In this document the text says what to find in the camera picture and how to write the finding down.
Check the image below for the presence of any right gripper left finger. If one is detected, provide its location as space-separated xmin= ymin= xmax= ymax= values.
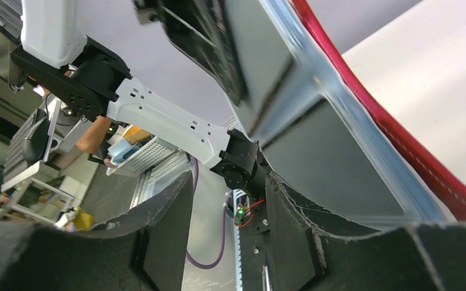
xmin=0 ymin=171 xmax=194 ymax=290

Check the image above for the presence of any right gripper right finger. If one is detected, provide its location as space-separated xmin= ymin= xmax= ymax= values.
xmin=266 ymin=173 xmax=466 ymax=290

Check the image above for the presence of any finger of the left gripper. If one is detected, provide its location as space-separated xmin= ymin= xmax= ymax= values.
xmin=132 ymin=0 xmax=248 ymax=105

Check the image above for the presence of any red leather card holder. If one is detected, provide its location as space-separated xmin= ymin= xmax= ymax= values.
xmin=225 ymin=1 xmax=466 ymax=229

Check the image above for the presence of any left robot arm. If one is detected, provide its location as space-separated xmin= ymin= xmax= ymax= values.
xmin=10 ymin=1 xmax=265 ymax=195

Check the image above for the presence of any white perforated basket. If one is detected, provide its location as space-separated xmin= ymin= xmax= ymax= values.
xmin=106 ymin=136 xmax=177 ymax=177

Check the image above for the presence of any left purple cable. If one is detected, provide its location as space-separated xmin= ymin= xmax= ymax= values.
xmin=185 ymin=156 xmax=230 ymax=270

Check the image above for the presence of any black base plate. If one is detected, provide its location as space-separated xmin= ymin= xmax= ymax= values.
xmin=238 ymin=192 xmax=275 ymax=290

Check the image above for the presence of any white cable comb rail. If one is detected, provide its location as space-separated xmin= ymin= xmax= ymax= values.
xmin=232 ymin=189 xmax=246 ymax=291

